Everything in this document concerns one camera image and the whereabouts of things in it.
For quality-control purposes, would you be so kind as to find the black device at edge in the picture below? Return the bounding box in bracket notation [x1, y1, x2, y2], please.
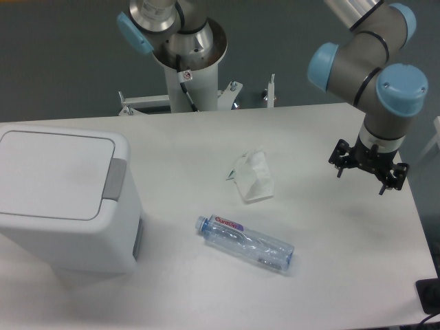
[415, 278, 439, 314]

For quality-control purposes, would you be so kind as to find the white tissue pack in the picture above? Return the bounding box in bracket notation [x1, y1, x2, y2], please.
[225, 146, 275, 204]

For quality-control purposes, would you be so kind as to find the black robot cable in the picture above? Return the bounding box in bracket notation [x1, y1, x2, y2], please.
[174, 53, 200, 113]

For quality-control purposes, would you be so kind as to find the white trash can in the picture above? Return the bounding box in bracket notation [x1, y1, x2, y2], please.
[1, 124, 143, 273]

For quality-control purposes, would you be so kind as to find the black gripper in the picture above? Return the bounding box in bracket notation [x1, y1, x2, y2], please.
[329, 137, 410, 195]

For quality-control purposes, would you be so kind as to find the white trash can lid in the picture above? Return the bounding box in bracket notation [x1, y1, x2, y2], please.
[1, 131, 114, 220]

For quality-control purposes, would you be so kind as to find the white furniture piece right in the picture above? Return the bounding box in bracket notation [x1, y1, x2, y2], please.
[416, 116, 440, 163]

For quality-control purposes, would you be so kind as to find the clear plastic water bottle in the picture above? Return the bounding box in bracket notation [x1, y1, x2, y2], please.
[195, 215, 294, 272]

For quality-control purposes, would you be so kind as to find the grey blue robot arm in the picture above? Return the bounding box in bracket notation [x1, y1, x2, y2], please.
[116, 1, 428, 190]

